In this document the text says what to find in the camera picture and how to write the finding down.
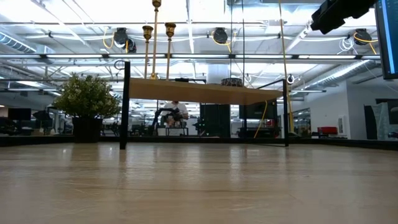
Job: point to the person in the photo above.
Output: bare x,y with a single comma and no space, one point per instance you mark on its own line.
174,109

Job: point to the red storage box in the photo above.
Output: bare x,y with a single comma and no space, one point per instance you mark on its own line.
327,130

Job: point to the wooden shelf riser black legs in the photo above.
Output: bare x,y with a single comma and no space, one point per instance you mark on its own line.
202,91

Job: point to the tall gold candlestick holder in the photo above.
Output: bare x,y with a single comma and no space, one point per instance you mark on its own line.
154,46

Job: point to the blue screen computer monitor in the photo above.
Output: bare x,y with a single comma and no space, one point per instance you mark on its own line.
387,46

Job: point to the black aluminium table frame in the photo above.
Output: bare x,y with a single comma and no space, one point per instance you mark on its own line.
46,140

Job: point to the black cabinet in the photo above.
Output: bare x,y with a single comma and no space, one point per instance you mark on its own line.
214,121

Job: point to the black red patterned candle tin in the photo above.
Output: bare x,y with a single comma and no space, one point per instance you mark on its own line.
231,82

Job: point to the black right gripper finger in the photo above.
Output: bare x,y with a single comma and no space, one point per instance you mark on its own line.
326,25
325,11

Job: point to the black background monitor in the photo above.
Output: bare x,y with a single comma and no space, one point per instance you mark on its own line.
19,114

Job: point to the green potted plant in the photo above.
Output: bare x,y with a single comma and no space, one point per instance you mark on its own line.
87,99

